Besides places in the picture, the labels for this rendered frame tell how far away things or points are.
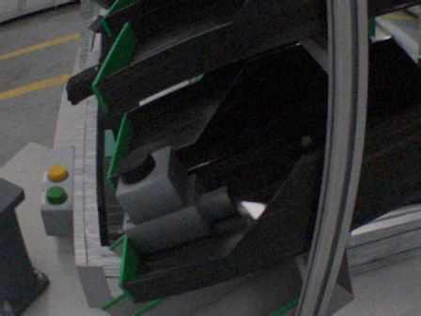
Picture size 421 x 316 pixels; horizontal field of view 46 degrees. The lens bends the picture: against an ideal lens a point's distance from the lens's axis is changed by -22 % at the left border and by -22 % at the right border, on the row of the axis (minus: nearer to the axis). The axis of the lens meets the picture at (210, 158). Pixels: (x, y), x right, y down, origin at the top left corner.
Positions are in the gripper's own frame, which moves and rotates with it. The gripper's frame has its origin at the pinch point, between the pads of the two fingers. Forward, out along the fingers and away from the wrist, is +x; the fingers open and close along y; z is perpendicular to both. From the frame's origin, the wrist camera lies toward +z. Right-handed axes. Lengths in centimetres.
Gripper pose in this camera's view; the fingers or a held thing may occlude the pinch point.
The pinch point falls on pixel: (118, 123)
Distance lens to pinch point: 89.3
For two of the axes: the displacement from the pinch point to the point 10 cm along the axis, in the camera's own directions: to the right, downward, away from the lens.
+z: -9.9, 0.7, -1.4
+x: -0.1, 8.6, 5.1
